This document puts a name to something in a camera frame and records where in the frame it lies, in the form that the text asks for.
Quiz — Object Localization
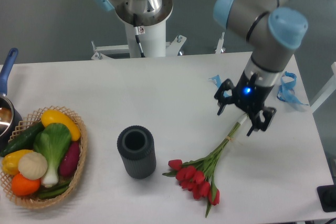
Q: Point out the black cable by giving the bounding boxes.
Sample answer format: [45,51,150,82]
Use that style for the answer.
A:
[132,13,146,58]

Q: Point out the yellow squash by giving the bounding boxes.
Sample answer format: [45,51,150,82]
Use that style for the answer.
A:
[40,109,81,142]

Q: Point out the green bok choy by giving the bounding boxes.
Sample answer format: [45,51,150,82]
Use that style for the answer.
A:
[33,123,71,188]

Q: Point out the dark green cucumber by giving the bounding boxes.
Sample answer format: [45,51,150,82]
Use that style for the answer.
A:
[1,122,44,157]

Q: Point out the green beans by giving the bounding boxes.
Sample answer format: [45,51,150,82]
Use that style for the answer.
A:
[37,180,70,200]

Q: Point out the crumpled blue ribbon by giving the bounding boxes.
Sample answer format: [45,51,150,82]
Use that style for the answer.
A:
[277,71,308,106]

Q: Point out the dark grey ribbed vase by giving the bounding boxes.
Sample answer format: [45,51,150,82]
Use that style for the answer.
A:
[117,125,156,179]

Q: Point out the black device at edge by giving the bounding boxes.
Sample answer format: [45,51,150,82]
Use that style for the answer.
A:
[317,185,335,212]

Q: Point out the orange fruit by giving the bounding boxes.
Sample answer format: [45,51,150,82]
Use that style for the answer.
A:
[11,173,40,196]

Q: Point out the white frame bar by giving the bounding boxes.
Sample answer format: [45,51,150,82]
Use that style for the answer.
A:
[310,62,335,113]

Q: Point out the white garlic bulb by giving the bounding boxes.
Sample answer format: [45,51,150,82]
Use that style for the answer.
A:
[18,152,48,180]

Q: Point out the blue handled saucepan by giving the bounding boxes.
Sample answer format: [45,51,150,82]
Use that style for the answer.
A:
[1,48,22,151]

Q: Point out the blue ribbon strip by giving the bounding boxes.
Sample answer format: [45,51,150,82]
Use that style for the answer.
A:
[209,74,222,88]

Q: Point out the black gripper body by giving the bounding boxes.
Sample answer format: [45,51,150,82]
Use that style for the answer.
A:
[233,72,273,122]

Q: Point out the purple sweet potato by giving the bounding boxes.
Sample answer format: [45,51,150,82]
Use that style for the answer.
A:
[59,142,80,177]

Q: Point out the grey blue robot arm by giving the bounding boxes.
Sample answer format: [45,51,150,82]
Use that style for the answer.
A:
[94,0,308,131]

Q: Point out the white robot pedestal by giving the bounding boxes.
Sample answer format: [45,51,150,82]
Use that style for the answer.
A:
[91,19,226,60]

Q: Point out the woven wicker basket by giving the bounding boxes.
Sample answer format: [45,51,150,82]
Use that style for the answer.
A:
[1,105,88,209]

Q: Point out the yellow bell pepper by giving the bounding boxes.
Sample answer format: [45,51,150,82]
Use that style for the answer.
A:
[2,150,33,176]

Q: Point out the red tulip bouquet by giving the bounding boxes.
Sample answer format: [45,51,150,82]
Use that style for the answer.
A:
[162,113,248,217]

